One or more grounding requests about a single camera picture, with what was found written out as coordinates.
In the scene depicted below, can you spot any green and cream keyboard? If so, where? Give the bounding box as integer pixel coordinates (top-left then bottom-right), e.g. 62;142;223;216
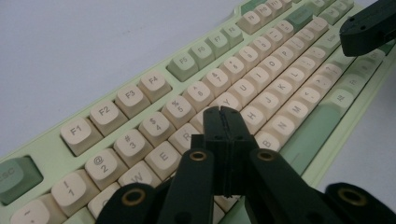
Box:
0;0;396;224

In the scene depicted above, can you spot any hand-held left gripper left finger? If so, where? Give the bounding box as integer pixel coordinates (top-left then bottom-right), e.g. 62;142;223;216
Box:
157;105;231;224

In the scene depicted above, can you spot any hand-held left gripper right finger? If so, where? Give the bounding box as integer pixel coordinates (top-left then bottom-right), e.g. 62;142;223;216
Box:
220;105;344;224

